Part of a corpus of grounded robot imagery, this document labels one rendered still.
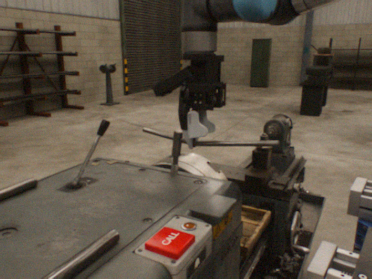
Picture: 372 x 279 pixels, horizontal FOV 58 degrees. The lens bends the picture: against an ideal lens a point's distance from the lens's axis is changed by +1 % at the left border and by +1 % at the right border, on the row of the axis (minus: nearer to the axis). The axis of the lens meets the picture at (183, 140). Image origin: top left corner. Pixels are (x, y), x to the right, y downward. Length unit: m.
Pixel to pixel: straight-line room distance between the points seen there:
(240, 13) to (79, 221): 0.47
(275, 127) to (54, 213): 1.57
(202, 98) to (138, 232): 0.31
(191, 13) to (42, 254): 0.51
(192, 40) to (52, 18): 8.99
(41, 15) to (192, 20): 8.76
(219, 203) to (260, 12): 0.37
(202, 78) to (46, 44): 8.76
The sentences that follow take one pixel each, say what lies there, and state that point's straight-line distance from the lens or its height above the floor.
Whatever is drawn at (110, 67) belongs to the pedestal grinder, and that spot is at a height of 1.03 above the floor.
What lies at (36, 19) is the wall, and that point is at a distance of 9.29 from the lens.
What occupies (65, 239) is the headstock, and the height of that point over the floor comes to 1.26.
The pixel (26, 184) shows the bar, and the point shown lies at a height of 1.27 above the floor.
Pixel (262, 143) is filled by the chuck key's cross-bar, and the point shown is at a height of 1.37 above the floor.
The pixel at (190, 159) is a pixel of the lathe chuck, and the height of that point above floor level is 1.23.
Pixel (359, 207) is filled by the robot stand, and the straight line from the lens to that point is 1.24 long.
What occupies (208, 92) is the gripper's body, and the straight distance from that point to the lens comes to 0.70.
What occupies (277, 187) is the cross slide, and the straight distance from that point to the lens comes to 1.55.
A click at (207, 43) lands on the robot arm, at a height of 1.57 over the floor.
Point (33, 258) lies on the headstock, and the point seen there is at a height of 1.25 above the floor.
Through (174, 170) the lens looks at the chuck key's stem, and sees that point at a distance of 0.81.
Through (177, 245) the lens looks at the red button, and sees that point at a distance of 0.53.
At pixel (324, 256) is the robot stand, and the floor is 1.12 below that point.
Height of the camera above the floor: 1.56
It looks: 16 degrees down
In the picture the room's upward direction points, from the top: straight up
